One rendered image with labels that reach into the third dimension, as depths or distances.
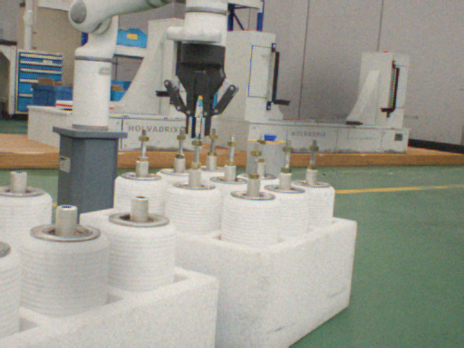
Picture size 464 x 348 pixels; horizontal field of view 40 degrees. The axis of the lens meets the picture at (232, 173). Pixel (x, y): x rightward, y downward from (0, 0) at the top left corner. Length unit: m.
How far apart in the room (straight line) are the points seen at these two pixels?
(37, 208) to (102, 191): 0.71
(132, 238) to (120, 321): 0.11
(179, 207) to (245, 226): 0.13
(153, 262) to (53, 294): 0.14
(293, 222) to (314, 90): 7.00
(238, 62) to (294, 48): 4.54
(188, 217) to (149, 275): 0.32
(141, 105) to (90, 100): 1.96
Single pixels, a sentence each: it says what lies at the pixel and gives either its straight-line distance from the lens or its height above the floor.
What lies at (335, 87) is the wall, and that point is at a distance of 7.84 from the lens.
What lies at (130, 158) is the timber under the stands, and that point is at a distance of 3.30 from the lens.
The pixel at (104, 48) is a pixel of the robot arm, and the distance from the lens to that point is 1.64.
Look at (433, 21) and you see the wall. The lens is 7.05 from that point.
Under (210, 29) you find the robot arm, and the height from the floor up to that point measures 0.52.
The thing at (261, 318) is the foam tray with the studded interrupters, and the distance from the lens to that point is 1.00.
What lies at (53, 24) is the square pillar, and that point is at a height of 1.03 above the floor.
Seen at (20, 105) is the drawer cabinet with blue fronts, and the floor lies 0.14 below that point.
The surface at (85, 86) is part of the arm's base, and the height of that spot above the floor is 0.41.
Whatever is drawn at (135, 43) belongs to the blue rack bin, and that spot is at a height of 0.83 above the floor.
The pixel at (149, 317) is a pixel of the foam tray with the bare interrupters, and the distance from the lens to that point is 0.74.
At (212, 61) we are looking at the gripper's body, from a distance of 1.07.
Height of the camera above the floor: 0.42
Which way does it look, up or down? 7 degrees down
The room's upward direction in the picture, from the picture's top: 4 degrees clockwise
